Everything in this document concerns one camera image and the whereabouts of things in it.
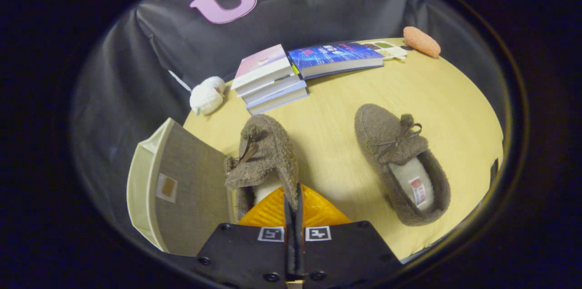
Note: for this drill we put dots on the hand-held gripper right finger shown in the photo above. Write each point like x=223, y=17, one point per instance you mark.
x=341, y=252

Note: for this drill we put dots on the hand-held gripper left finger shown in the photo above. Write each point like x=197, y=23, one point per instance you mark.
x=254, y=252

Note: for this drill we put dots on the beige fabric storage box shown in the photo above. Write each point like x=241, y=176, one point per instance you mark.
x=191, y=189

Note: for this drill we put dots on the brown fuzzy slipper shoe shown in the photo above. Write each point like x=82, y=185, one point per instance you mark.
x=273, y=152
x=386, y=134

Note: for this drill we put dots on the grey-blue book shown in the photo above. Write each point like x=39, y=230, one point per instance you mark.
x=282, y=102
x=284, y=92

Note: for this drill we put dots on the white plush toy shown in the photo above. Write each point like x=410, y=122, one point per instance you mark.
x=207, y=96

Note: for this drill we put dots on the white book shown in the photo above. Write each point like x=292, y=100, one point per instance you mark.
x=277, y=85

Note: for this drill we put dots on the pink cover book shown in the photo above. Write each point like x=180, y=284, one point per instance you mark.
x=266, y=59

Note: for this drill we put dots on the blue cover book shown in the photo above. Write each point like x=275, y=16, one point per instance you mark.
x=332, y=55

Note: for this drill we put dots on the white green booklet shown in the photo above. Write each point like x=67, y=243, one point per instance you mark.
x=388, y=49

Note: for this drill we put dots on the black backdrop cloth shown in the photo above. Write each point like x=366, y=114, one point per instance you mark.
x=159, y=52

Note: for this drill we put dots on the orange fuzzy pouch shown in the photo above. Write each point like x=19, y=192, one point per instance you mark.
x=422, y=42

